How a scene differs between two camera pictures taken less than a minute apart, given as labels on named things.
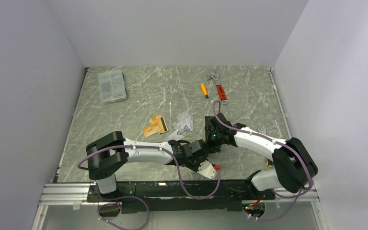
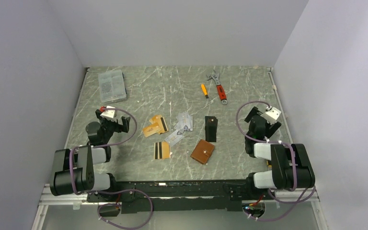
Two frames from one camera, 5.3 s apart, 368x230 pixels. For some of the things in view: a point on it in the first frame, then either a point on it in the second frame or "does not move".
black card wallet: [210, 122] does not move
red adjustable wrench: [221, 92] does not move
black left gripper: [200, 167] to [125, 121]
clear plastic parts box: [112, 86] does not move
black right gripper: [212, 148] to [254, 111]
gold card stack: [159, 124] does not move
